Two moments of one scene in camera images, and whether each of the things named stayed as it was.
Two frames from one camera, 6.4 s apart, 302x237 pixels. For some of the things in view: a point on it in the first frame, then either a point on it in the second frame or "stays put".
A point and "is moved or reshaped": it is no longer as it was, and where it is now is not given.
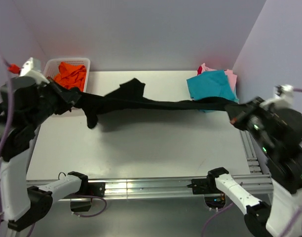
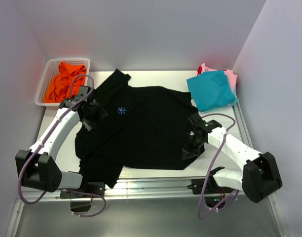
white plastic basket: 52,65 stays put
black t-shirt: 129,95 is moved or reshaped
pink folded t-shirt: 232,78 stays put
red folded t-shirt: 199,70 stays put
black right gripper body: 252,116 → 193,145
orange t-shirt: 71,75 stays put
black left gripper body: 53,100 → 95,114
